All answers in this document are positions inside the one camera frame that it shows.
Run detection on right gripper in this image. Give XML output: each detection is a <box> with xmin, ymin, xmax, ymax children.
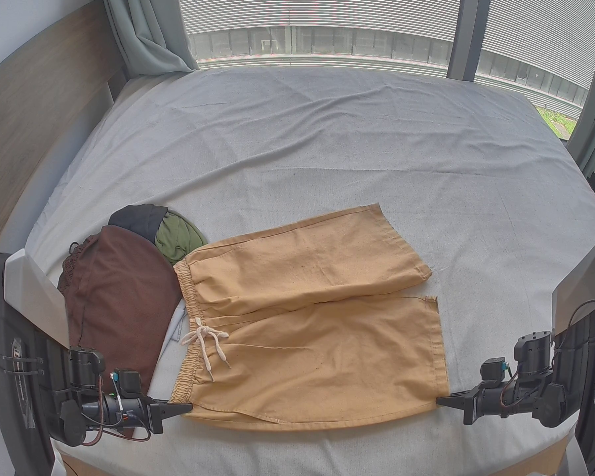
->
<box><xmin>463</xmin><ymin>387</ymin><xmax>515</xmax><ymax>425</ymax></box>

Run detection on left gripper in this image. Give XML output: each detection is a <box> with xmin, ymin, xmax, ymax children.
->
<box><xmin>101</xmin><ymin>395</ymin><xmax>166</xmax><ymax>435</ymax></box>

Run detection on tan shorts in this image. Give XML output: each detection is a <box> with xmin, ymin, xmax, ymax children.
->
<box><xmin>171</xmin><ymin>202</ymin><xmax>451</xmax><ymax>432</ymax></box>

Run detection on bed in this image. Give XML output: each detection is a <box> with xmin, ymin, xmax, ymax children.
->
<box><xmin>0</xmin><ymin>0</ymin><xmax>595</xmax><ymax>476</ymax></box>

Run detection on pale grey garment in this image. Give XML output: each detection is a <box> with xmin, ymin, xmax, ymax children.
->
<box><xmin>156</xmin><ymin>299</ymin><xmax>191</xmax><ymax>371</ymax></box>

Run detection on dark brown garment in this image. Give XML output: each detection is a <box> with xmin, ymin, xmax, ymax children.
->
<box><xmin>59</xmin><ymin>224</ymin><xmax>184</xmax><ymax>400</ymax></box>

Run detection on green garment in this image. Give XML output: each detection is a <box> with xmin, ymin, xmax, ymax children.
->
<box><xmin>155</xmin><ymin>210</ymin><xmax>209</xmax><ymax>266</ymax></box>

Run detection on black garment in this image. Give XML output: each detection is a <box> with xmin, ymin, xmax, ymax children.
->
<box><xmin>108</xmin><ymin>205</ymin><xmax>170</xmax><ymax>242</ymax></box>

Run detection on window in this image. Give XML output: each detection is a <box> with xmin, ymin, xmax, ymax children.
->
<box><xmin>171</xmin><ymin>0</ymin><xmax>595</xmax><ymax>140</ymax></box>

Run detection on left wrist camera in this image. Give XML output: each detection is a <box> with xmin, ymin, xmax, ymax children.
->
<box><xmin>109</xmin><ymin>369</ymin><xmax>142</xmax><ymax>399</ymax></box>

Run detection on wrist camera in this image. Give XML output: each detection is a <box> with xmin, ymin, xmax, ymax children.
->
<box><xmin>109</xmin><ymin>369</ymin><xmax>142</xmax><ymax>399</ymax></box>
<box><xmin>480</xmin><ymin>358</ymin><xmax>507</xmax><ymax>384</ymax></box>

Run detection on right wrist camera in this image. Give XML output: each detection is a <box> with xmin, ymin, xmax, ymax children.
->
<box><xmin>480</xmin><ymin>358</ymin><xmax>507</xmax><ymax>384</ymax></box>

